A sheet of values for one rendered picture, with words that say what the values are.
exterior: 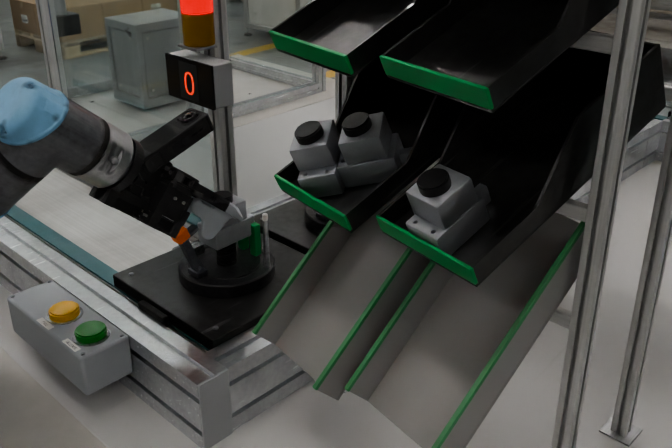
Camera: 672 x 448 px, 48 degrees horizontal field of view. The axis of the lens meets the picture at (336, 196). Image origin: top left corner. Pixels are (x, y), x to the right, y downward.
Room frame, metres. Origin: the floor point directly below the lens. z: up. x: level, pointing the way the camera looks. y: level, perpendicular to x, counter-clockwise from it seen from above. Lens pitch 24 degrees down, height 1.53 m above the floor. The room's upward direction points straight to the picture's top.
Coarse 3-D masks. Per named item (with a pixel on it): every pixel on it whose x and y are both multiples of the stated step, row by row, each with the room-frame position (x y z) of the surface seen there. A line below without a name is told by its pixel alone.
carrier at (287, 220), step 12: (288, 204) 1.21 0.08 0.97; (300, 204) 1.21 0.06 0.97; (276, 216) 1.16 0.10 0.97; (288, 216) 1.16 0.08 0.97; (300, 216) 1.16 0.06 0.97; (312, 216) 1.12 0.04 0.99; (276, 228) 1.11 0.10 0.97; (288, 228) 1.11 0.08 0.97; (300, 228) 1.11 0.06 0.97; (312, 228) 1.11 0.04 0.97; (276, 240) 1.09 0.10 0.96; (288, 240) 1.07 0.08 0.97; (300, 240) 1.07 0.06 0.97; (312, 240) 1.07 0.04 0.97
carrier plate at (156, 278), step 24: (144, 264) 0.99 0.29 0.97; (168, 264) 0.99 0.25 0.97; (288, 264) 0.99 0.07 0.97; (120, 288) 0.95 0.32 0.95; (144, 288) 0.92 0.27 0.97; (168, 288) 0.92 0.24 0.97; (264, 288) 0.92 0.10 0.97; (168, 312) 0.87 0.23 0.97; (192, 312) 0.86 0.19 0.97; (216, 312) 0.86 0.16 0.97; (240, 312) 0.86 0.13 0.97; (264, 312) 0.86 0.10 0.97; (192, 336) 0.83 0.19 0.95; (216, 336) 0.81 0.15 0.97
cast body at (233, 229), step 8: (216, 192) 0.97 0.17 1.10; (224, 192) 0.97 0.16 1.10; (232, 200) 0.96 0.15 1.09; (240, 200) 0.97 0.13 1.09; (240, 208) 0.96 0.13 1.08; (248, 216) 1.00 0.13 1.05; (200, 224) 0.96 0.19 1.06; (232, 224) 0.95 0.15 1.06; (240, 224) 0.96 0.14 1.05; (248, 224) 0.97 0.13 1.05; (200, 232) 0.96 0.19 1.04; (224, 232) 0.94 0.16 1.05; (232, 232) 0.95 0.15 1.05; (240, 232) 0.96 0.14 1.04; (248, 232) 0.97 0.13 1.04; (200, 240) 0.96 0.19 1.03; (208, 240) 0.94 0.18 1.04; (216, 240) 0.93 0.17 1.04; (224, 240) 0.94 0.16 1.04; (232, 240) 0.95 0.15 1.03; (216, 248) 0.93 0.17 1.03
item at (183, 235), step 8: (192, 224) 0.93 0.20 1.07; (184, 232) 0.91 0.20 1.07; (192, 232) 0.92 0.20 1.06; (176, 240) 0.90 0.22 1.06; (184, 240) 0.91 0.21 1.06; (184, 248) 0.91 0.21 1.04; (192, 248) 0.92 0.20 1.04; (192, 256) 0.92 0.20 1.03; (192, 264) 0.92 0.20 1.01; (200, 264) 0.93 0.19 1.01
